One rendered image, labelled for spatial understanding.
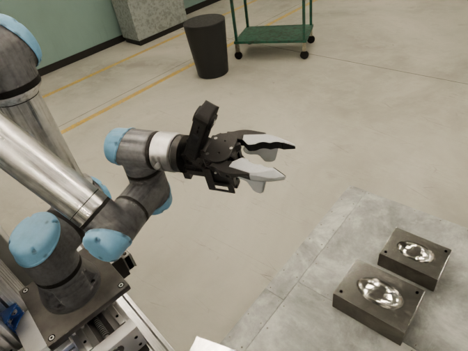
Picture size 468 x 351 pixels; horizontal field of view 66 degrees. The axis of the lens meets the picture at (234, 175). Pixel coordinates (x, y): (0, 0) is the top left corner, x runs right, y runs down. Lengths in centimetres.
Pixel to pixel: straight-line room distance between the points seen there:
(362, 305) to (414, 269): 21
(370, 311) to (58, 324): 80
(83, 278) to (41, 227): 18
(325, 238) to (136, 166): 81
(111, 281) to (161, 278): 130
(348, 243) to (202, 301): 110
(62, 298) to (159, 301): 128
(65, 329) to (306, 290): 68
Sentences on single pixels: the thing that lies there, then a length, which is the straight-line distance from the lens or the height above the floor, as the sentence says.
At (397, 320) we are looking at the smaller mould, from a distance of 111.
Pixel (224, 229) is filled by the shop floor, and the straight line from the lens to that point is 248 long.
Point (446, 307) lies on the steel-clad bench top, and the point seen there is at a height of 80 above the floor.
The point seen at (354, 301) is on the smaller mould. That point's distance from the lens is 112.
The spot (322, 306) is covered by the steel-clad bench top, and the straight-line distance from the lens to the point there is 118.
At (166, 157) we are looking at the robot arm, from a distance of 66.
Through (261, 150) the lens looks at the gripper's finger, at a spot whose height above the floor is 144.
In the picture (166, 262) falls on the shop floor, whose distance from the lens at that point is 241.
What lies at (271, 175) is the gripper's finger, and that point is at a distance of 57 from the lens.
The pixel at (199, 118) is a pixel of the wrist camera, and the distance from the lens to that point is 57.
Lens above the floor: 182
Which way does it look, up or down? 39 degrees down
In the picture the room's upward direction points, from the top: 10 degrees counter-clockwise
